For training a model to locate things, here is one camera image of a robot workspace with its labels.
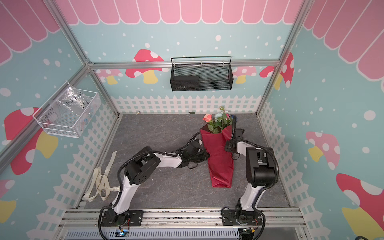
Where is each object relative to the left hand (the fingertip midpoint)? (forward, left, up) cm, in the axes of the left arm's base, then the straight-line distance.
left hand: (179, 160), depth 95 cm
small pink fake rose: (+7, -26, +34) cm, 43 cm away
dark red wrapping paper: (-13, -22, +27) cm, 37 cm away
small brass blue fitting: (+44, +38, -2) cm, 58 cm away
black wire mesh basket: (+43, -15, +35) cm, 57 cm away
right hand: (+27, -18, +2) cm, 32 cm away
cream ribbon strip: (-16, +43, 0) cm, 46 cm away
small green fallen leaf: (+45, -6, -2) cm, 45 cm away
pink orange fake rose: (+6, -16, +33) cm, 37 cm away
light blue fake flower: (+6, -23, +30) cm, 38 cm away
